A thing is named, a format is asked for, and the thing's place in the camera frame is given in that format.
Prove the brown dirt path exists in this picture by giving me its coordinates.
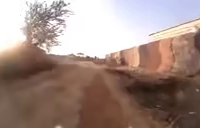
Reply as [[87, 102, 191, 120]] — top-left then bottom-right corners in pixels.
[[0, 59, 169, 128]]

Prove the bare thin tree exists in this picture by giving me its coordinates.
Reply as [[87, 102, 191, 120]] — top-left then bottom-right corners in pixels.
[[21, 0, 74, 54]]

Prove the dark rubble ditch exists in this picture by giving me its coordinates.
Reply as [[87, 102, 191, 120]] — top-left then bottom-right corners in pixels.
[[104, 66, 200, 128]]

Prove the brown earth bank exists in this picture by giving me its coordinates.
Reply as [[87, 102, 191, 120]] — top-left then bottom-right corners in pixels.
[[0, 42, 60, 81]]

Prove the reddish stained boundary wall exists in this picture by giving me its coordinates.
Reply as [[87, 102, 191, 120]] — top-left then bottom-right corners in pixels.
[[105, 29, 200, 78]]

